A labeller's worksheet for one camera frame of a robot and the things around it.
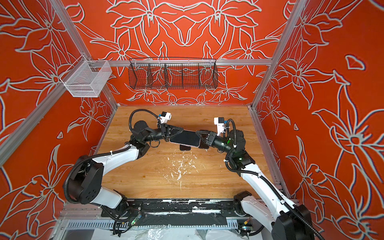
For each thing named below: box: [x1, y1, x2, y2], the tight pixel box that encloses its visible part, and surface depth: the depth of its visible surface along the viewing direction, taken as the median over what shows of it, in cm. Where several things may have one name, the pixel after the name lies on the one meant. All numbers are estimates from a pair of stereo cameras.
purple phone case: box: [169, 129, 201, 148], surface depth 70 cm
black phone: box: [179, 144, 191, 151], surface depth 97 cm
